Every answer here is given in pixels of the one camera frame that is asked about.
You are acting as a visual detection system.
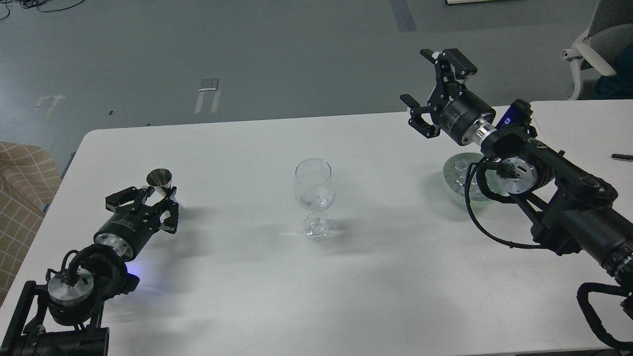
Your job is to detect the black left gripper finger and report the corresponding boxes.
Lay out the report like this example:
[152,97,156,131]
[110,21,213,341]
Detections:
[157,187,180,234]
[105,186,149,213]

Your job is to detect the black pen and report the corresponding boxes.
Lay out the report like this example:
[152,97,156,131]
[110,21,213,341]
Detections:
[611,153,633,162]

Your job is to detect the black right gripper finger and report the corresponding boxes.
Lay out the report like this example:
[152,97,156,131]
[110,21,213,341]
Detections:
[400,94,441,139]
[419,48,478,89]

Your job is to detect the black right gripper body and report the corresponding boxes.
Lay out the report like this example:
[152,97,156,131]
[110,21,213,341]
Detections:
[427,84,497,146]

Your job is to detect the clear ice cubes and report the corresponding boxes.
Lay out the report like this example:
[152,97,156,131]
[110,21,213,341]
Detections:
[443,158,492,203]

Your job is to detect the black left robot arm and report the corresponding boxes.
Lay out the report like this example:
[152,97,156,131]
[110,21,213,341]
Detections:
[1,185,180,356]

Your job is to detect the clear wine glass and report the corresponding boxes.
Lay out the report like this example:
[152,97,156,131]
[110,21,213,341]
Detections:
[294,158,337,242]

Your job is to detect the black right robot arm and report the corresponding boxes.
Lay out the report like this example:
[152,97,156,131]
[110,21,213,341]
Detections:
[400,48,633,353]

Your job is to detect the black floor cables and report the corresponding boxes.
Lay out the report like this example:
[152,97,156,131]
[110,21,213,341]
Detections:
[0,0,87,21]

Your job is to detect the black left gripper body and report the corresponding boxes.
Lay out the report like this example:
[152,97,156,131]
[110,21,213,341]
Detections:
[93,202,171,262]

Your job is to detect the steel cocktail jigger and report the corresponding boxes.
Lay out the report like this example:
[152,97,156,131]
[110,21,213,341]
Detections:
[145,168,182,213]

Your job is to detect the beige checkered cushion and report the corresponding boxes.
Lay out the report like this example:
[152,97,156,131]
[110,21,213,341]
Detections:
[0,141,61,302]

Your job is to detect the white grey office chair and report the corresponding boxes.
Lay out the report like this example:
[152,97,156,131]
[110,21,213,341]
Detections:
[561,0,633,100]

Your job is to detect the green bowl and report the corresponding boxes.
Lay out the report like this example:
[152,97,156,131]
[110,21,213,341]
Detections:
[442,152,494,208]

